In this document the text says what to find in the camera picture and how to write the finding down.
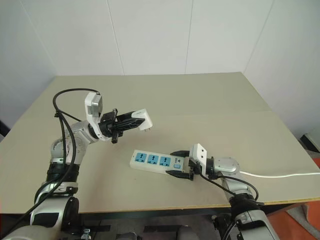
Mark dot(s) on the small metal bracket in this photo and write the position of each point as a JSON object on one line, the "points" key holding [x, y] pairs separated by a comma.
{"points": [[85, 233]]}

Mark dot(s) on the dark object by wall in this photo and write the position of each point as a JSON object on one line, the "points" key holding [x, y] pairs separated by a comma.
{"points": [[3, 128]]}

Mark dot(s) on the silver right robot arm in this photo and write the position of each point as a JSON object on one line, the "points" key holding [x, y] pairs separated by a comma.
{"points": [[226, 166]]}

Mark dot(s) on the white charger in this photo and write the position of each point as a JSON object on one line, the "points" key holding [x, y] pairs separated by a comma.
{"points": [[145, 117]]}

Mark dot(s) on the black box on floor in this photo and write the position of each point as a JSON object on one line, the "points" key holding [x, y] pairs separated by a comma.
{"points": [[311, 143]]}

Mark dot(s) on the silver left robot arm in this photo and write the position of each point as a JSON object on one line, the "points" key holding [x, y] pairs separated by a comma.
{"points": [[79, 143]]}

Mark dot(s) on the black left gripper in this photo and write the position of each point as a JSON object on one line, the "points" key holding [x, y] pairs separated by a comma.
{"points": [[108, 126]]}

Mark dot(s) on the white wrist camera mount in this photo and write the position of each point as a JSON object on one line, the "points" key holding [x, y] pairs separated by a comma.
{"points": [[198, 153], [89, 103]]}

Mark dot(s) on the white power strip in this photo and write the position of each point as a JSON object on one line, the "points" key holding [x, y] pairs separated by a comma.
{"points": [[153, 168]]}

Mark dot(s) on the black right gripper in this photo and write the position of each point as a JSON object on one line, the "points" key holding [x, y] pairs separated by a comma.
{"points": [[192, 167]]}

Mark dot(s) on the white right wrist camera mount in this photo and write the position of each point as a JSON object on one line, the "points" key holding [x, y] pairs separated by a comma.
{"points": [[198, 153]]}

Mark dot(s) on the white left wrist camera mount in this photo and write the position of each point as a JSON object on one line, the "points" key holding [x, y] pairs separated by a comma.
{"points": [[89, 103]]}

